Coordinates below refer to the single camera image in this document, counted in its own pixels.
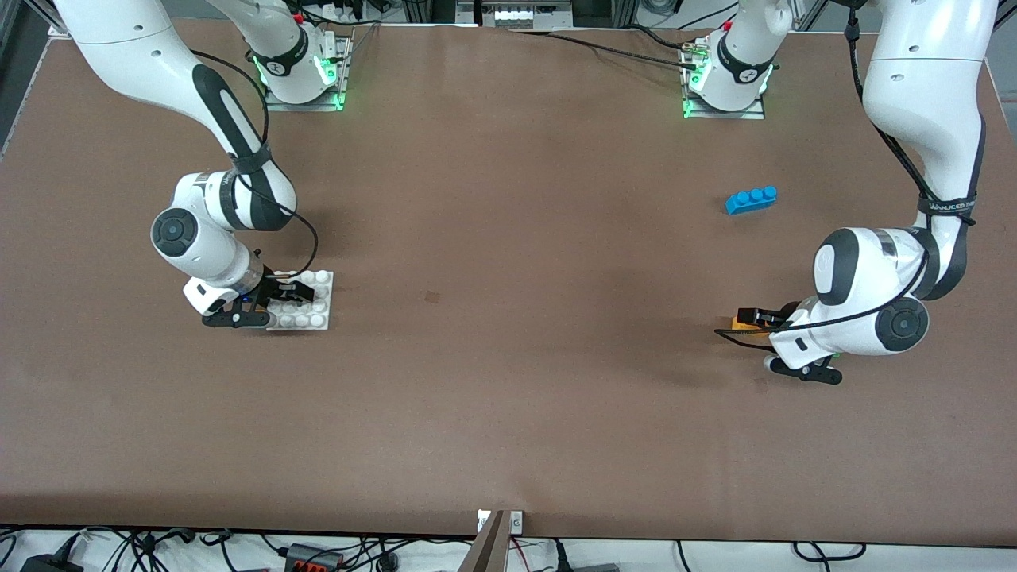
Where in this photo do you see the white studded base plate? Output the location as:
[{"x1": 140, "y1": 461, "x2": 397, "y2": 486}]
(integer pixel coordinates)
[{"x1": 265, "y1": 270, "x2": 335, "y2": 332}]

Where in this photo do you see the blue three-stud block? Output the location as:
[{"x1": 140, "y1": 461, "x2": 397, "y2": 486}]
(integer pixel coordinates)
[{"x1": 724, "y1": 186, "x2": 779, "y2": 216}]

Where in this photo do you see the orange black connector box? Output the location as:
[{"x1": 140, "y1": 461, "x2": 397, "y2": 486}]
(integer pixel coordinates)
[{"x1": 284, "y1": 543, "x2": 345, "y2": 572}]

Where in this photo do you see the white power strip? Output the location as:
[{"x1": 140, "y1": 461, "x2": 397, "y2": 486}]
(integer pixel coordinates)
[{"x1": 493, "y1": 4, "x2": 561, "y2": 31}]

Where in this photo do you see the black printed cable strap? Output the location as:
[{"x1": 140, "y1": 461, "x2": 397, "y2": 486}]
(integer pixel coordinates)
[{"x1": 918, "y1": 193, "x2": 978, "y2": 227}]

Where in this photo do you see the looped black cable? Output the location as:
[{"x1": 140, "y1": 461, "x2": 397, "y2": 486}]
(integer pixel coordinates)
[{"x1": 791, "y1": 541, "x2": 868, "y2": 563}]

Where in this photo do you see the long black cable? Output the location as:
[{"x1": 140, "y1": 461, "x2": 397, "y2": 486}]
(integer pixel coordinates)
[{"x1": 508, "y1": 29, "x2": 694, "y2": 71}]

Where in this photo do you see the short black cable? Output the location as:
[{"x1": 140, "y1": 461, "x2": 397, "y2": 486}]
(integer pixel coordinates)
[{"x1": 620, "y1": 24, "x2": 704, "y2": 52}]

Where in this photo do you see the white metal edge bracket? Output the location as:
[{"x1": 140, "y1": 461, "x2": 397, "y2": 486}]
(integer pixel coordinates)
[{"x1": 477, "y1": 510, "x2": 524, "y2": 535}]

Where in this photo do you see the grey camera stand post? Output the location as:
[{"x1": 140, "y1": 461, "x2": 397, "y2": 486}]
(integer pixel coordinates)
[{"x1": 459, "y1": 510, "x2": 509, "y2": 572}]

